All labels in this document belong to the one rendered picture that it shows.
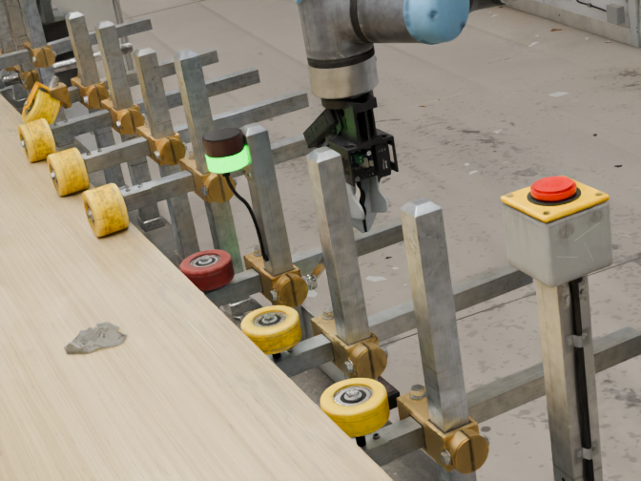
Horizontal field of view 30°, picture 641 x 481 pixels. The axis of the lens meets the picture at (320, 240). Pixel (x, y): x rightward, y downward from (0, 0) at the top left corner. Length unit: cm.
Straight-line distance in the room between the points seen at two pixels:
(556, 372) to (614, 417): 183
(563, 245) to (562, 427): 21
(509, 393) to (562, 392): 37
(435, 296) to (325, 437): 20
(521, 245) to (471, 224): 295
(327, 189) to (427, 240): 25
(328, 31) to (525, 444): 157
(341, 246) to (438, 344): 25
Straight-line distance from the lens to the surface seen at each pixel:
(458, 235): 397
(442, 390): 142
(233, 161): 174
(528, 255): 109
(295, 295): 183
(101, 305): 180
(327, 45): 156
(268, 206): 180
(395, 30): 150
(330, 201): 155
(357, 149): 159
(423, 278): 134
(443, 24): 149
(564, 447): 120
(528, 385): 155
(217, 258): 185
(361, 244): 194
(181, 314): 171
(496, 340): 333
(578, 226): 107
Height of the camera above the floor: 165
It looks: 24 degrees down
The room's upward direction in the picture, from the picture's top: 10 degrees counter-clockwise
